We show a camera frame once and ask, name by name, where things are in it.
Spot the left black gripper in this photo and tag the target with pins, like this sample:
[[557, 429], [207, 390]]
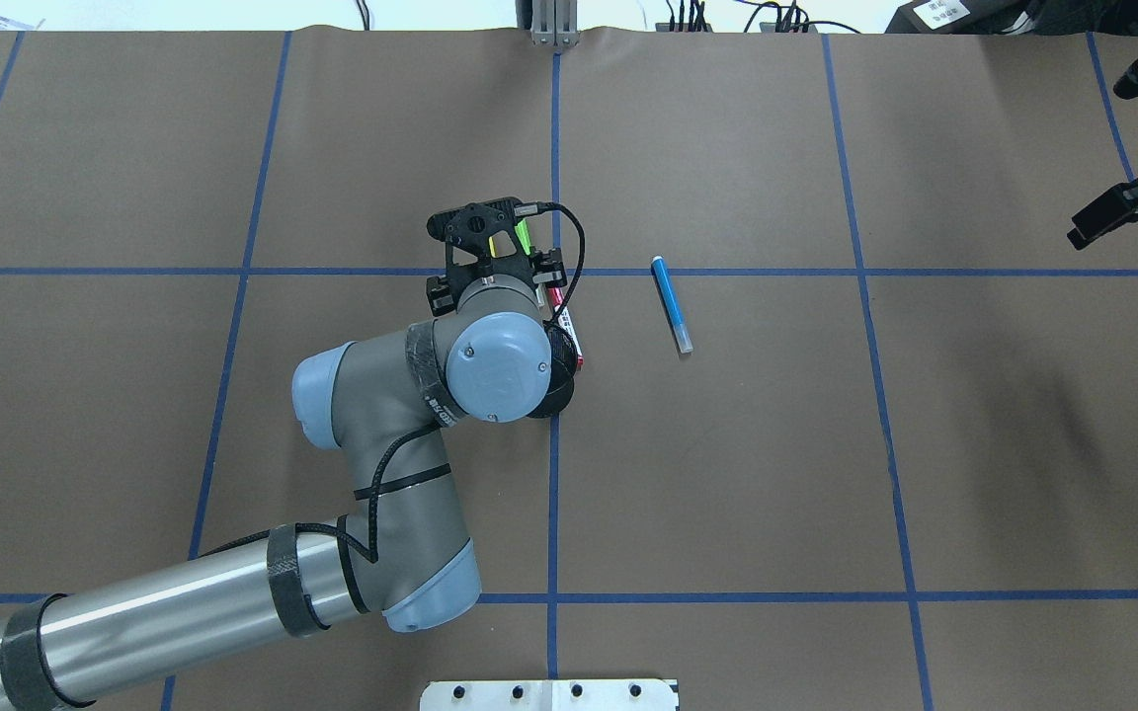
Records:
[[440, 294]]

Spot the green highlighter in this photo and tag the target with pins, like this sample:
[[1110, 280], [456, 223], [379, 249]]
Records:
[[524, 238]]

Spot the red capped white marker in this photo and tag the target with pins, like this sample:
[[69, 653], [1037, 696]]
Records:
[[563, 319]]

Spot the blue marker pen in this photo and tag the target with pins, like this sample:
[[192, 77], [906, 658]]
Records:
[[671, 305]]

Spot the yellow highlighter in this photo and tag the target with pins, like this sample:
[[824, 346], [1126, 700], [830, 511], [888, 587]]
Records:
[[501, 245]]

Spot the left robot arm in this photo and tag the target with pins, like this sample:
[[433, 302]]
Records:
[[133, 425]]

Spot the black mesh pen cup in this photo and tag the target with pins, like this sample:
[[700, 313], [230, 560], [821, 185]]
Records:
[[563, 369]]

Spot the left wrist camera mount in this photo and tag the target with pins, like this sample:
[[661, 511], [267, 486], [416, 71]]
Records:
[[469, 227]]

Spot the aluminium frame post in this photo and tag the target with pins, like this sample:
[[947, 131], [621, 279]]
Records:
[[551, 24]]

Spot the usb hub with cables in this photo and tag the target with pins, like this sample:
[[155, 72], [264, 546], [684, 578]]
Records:
[[748, 17]]

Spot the white camera stand base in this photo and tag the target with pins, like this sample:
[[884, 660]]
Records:
[[552, 694]]

